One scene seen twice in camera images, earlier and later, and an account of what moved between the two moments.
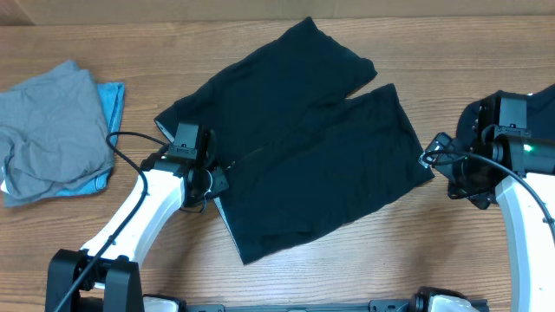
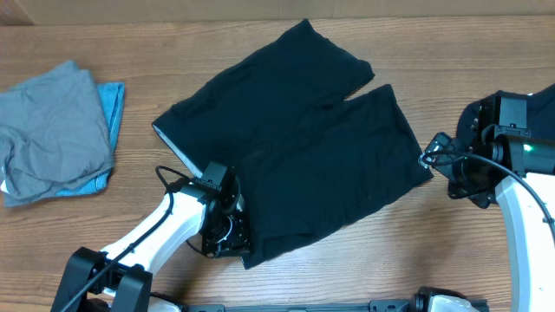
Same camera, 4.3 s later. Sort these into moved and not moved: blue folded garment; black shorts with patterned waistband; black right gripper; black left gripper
Moved: black left gripper
Not moved: black right gripper; black shorts with patterned waistband; blue folded garment
